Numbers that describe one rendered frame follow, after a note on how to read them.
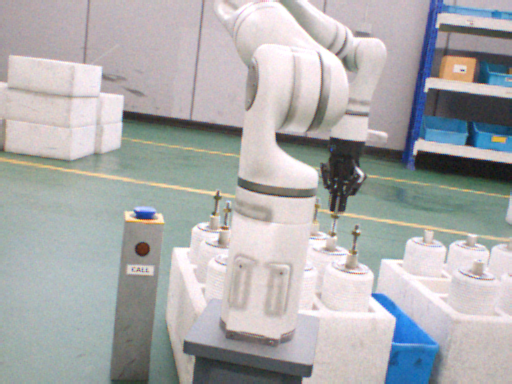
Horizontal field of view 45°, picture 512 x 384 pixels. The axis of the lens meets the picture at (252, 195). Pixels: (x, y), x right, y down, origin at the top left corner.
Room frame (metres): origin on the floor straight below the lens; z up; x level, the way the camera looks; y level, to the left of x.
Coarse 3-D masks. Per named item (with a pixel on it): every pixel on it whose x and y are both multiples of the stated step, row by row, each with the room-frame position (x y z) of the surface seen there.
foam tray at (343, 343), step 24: (192, 264) 1.28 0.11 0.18; (192, 288) 1.13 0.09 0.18; (168, 312) 1.35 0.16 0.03; (192, 312) 1.05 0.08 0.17; (312, 312) 1.09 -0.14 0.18; (336, 312) 1.11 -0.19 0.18; (360, 312) 1.12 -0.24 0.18; (384, 312) 1.14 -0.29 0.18; (336, 336) 1.09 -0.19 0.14; (360, 336) 1.10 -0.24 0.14; (384, 336) 1.11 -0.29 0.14; (192, 360) 1.02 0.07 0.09; (336, 360) 1.09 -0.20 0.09; (360, 360) 1.10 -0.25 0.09; (384, 360) 1.12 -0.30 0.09
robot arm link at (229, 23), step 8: (216, 0) 1.07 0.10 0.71; (224, 0) 1.05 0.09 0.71; (232, 0) 1.05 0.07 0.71; (240, 0) 1.04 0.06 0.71; (248, 0) 1.04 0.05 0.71; (256, 0) 0.91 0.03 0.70; (264, 0) 0.90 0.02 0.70; (216, 8) 1.06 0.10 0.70; (224, 8) 1.05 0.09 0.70; (232, 8) 1.05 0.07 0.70; (240, 8) 0.92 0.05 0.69; (216, 16) 1.06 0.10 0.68; (224, 16) 1.01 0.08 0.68; (232, 16) 0.93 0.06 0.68; (224, 24) 1.00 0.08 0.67; (232, 24) 0.92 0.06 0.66; (232, 32) 0.91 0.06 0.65
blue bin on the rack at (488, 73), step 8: (480, 64) 5.72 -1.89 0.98; (488, 64) 5.75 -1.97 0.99; (496, 64) 5.75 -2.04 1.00; (480, 72) 5.67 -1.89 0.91; (488, 72) 5.33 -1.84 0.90; (496, 72) 5.74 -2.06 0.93; (504, 72) 5.73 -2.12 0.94; (480, 80) 5.63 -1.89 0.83; (488, 80) 5.33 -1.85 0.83; (496, 80) 5.28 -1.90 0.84; (504, 80) 5.28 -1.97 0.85
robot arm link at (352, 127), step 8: (344, 120) 1.25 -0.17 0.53; (352, 120) 1.25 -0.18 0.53; (360, 120) 1.25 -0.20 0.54; (336, 128) 1.26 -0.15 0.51; (344, 128) 1.25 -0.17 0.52; (352, 128) 1.25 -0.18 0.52; (360, 128) 1.25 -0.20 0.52; (336, 136) 1.26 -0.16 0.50; (344, 136) 1.25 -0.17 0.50; (352, 136) 1.25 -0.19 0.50; (360, 136) 1.26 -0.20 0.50; (368, 136) 1.29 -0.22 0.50; (376, 136) 1.28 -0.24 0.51; (384, 136) 1.28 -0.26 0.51
